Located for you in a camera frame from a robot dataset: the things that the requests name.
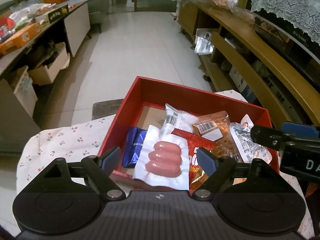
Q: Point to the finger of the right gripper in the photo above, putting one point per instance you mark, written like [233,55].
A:
[300,130]

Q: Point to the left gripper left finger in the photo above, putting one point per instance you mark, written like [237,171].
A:
[99,169]

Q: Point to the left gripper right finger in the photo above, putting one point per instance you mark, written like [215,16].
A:
[219,171]

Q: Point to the brown waffle snack pack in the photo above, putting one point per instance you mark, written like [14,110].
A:
[215,127]

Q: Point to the blue wafer biscuit pack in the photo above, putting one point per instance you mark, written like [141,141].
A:
[133,145]

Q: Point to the vacuum packed pink sausages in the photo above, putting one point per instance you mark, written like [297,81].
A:
[163,160]

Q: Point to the white green label pack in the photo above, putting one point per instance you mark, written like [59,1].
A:
[175,119]

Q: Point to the cherry print tablecloth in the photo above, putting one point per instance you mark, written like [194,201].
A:
[72,143]

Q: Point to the red cardboard box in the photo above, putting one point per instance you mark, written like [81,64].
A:
[145,101]

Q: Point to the white plastic drawer bin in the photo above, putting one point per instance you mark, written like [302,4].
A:
[22,86]

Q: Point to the white storage box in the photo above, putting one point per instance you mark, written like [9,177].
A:
[50,65]

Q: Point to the silver foil bag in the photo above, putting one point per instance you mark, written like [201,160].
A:
[203,38]

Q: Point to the long dark side table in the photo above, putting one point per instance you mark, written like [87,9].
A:
[16,124]

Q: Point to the white lace cloth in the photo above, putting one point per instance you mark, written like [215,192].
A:
[303,14]

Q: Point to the orange flat carton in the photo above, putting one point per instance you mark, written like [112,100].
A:
[20,38]

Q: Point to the grey sofa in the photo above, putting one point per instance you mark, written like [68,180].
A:
[98,9]

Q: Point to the black labelled box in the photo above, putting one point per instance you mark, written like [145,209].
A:
[57,13]

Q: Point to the red plastic bag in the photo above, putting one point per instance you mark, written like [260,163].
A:
[7,26]

